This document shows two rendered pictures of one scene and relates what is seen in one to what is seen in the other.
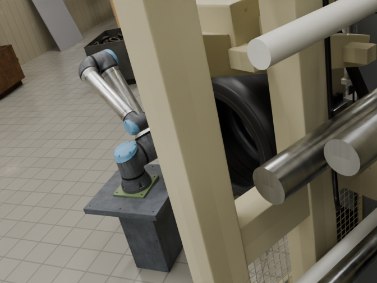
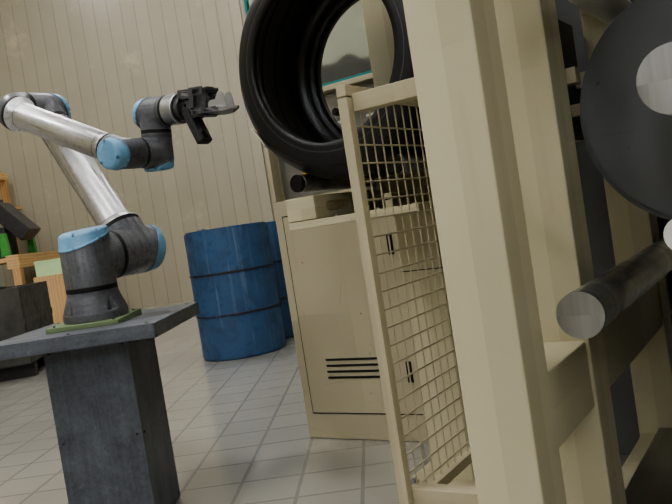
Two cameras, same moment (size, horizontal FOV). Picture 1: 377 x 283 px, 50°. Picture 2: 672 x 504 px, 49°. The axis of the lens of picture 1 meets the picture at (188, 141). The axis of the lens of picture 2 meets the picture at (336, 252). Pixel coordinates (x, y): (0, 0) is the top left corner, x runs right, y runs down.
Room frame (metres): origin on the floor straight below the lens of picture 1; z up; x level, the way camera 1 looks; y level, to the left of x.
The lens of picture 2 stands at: (-0.16, 0.64, 0.78)
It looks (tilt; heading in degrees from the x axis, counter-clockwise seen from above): 2 degrees down; 335
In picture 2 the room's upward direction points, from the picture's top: 9 degrees counter-clockwise
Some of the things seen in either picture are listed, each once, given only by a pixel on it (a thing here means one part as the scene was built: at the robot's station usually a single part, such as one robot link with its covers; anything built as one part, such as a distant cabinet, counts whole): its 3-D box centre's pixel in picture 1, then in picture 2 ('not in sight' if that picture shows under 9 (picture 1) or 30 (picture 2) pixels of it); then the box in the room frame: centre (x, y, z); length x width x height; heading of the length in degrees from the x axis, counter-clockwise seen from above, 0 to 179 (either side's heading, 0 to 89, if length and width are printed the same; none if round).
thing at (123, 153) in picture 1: (129, 158); (89, 256); (2.16, 0.37, 0.80); 0.17 x 0.15 x 0.18; 120
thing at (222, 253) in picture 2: not in sight; (252, 283); (5.03, -1.09, 0.45); 1.22 x 0.75 x 0.90; 152
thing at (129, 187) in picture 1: (134, 177); (94, 301); (2.16, 0.37, 0.67); 0.19 x 0.19 x 0.10
